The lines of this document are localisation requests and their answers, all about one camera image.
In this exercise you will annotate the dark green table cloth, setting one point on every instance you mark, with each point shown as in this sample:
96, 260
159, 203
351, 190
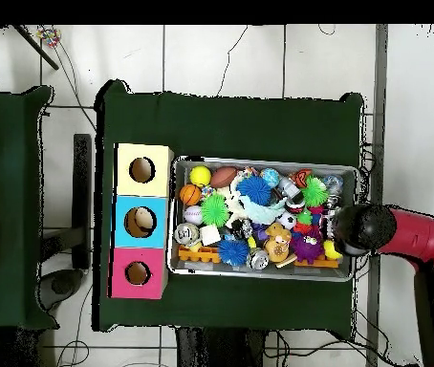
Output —
6, 172
240, 126

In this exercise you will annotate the small multicoloured toy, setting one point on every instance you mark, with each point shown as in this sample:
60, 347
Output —
49, 36

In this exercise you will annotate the green spiky ball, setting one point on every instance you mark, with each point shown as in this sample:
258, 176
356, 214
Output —
214, 209

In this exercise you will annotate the purple spiky monster toy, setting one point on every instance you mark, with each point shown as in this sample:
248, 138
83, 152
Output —
308, 246

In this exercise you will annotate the large blue spiky ball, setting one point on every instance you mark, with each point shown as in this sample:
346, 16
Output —
254, 190

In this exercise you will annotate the wooden box with three holes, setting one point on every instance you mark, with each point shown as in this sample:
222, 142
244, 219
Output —
125, 229

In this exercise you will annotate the crushed black red can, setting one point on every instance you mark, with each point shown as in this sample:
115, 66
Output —
242, 228

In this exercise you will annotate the cream fleece cloth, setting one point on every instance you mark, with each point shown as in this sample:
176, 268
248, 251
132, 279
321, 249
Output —
235, 204

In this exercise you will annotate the yellow foam ball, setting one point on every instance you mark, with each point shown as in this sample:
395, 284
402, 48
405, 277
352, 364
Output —
200, 176

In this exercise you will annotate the orange basketball toy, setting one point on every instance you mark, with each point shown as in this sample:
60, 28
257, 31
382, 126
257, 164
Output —
190, 195

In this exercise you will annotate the black rod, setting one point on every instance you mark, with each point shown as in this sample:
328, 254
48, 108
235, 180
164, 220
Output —
35, 46

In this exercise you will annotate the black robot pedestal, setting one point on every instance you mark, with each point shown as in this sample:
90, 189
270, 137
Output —
217, 349

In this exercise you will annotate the crushed silver can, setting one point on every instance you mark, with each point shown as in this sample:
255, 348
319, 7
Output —
257, 259

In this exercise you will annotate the brown football toy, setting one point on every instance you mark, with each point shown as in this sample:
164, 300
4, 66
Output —
223, 177

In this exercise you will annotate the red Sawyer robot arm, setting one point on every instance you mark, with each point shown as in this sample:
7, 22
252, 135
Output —
423, 237

